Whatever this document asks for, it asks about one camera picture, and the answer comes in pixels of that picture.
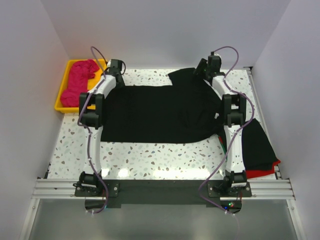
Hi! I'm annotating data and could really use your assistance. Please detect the black t shirt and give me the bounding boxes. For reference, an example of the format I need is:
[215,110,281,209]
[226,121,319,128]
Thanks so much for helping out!
[101,68,223,144]
[218,118,279,172]

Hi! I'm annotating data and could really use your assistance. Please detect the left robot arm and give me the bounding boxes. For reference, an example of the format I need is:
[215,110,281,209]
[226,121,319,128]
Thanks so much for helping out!
[76,59,126,195]

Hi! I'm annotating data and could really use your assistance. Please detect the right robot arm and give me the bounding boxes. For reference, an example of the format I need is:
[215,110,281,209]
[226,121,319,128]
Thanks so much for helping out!
[194,51,247,194]

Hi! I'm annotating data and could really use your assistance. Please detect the yellow plastic bin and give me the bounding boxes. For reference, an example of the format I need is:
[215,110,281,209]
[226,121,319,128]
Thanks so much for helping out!
[54,59,106,113]

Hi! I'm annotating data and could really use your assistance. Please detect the pink crumpled t shirt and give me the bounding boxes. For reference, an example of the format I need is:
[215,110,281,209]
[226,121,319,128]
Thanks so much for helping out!
[60,59,100,108]

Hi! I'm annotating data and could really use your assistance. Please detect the folded green t shirt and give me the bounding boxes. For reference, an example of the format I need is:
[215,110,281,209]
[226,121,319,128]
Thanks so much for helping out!
[218,136,227,154]

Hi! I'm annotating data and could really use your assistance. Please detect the folded black t shirt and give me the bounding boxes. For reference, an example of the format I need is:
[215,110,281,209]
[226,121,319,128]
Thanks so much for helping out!
[218,118,279,172]

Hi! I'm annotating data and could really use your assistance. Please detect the folded red t shirt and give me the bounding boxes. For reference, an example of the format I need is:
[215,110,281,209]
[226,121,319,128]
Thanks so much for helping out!
[218,134,281,180]

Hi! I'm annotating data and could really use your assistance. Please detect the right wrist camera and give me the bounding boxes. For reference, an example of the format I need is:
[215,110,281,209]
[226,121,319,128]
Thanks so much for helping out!
[213,52,222,60]

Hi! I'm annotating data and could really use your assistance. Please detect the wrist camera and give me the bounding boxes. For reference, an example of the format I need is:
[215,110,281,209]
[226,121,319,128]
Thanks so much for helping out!
[106,59,112,68]
[213,52,222,60]

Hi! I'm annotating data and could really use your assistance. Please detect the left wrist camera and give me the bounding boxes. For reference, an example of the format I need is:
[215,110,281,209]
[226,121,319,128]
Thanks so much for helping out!
[106,59,112,68]

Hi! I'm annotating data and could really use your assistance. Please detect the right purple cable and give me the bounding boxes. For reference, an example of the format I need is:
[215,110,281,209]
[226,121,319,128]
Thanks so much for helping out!
[197,45,256,208]

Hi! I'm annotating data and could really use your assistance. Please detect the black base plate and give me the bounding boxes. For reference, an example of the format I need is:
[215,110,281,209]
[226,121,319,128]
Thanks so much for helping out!
[73,179,252,210]

